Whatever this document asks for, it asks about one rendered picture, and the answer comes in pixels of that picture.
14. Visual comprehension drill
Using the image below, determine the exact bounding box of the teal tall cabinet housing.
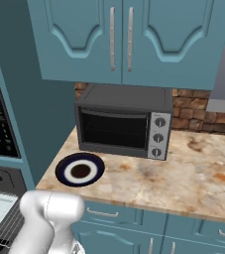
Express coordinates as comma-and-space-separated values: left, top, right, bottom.
0, 0, 77, 192

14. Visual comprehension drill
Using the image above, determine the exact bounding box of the blue and white plate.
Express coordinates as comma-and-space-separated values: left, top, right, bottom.
55, 152, 106, 189

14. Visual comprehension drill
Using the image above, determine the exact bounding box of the silver cupboard door handle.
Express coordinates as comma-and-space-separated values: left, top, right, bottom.
109, 6, 117, 72
127, 6, 135, 72

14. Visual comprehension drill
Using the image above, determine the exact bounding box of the toaster oven door handle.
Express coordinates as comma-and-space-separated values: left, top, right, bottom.
79, 109, 150, 120

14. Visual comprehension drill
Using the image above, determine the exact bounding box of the teal wall cupboard door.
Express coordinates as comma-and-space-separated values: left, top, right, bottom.
121, 0, 225, 91
27, 0, 124, 85

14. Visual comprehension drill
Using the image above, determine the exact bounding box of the toaster oven glass door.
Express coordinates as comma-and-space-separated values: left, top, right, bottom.
77, 106, 151, 154

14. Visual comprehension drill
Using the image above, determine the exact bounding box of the grey extractor hood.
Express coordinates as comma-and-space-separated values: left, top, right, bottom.
205, 0, 225, 115

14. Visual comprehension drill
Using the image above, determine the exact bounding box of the teal drawer front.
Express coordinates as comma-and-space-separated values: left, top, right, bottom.
79, 199, 169, 233
164, 213, 225, 250

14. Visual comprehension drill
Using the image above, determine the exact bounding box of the teal base cupboard door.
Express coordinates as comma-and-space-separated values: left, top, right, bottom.
160, 235, 225, 254
70, 220, 165, 254

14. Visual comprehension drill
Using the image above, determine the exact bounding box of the dark grey toaster oven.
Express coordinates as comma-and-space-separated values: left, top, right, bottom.
73, 83, 174, 162

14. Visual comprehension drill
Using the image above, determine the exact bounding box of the silver toaster oven knob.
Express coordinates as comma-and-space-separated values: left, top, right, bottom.
152, 147, 163, 158
154, 117, 166, 129
153, 132, 165, 144

